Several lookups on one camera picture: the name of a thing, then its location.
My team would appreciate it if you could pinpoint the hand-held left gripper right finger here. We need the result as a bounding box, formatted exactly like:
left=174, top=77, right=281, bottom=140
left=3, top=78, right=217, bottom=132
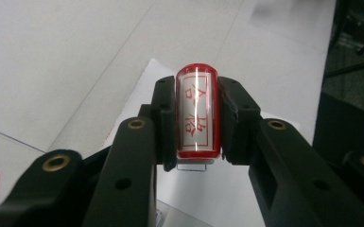
left=217, top=76, right=364, bottom=227

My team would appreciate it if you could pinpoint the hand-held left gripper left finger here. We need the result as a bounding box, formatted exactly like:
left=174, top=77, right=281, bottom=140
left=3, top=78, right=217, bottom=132
left=81, top=75, right=178, bottom=227

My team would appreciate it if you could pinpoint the red stamp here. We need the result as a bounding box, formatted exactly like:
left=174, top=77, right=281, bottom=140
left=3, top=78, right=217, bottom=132
left=174, top=62, right=224, bottom=173

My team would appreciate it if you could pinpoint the small white paper sheet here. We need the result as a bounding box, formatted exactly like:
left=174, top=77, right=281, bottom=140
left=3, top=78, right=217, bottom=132
left=102, top=58, right=301, bottom=227

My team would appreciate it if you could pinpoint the black stand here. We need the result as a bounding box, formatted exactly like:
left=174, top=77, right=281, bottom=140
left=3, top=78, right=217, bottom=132
left=322, top=0, right=364, bottom=79

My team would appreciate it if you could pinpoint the large white table cover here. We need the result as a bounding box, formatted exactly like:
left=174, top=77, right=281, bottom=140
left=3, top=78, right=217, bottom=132
left=0, top=0, right=338, bottom=227

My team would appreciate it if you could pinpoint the aluminium floor rail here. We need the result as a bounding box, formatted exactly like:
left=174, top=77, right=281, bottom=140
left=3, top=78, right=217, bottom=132
left=337, top=29, right=364, bottom=60

